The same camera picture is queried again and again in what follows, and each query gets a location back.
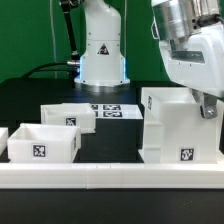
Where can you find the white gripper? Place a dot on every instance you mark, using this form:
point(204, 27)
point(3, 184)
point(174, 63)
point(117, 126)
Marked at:
point(200, 66)

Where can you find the white drawer cabinet frame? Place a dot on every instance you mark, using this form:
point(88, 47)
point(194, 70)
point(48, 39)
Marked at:
point(174, 130)

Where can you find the white front drawer box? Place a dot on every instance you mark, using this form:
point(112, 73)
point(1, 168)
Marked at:
point(38, 143)

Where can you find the white drawer box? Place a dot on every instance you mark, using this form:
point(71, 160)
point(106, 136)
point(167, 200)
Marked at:
point(70, 114)
point(38, 143)

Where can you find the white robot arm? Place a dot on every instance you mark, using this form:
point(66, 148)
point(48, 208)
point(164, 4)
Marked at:
point(190, 34)

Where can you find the white rear drawer box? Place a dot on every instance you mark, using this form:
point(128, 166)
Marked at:
point(70, 114)

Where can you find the white marker base sheet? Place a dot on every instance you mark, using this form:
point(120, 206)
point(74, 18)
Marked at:
point(117, 111)

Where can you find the white U-shaped fence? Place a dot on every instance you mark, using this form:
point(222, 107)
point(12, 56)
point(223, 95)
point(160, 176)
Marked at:
point(106, 175)

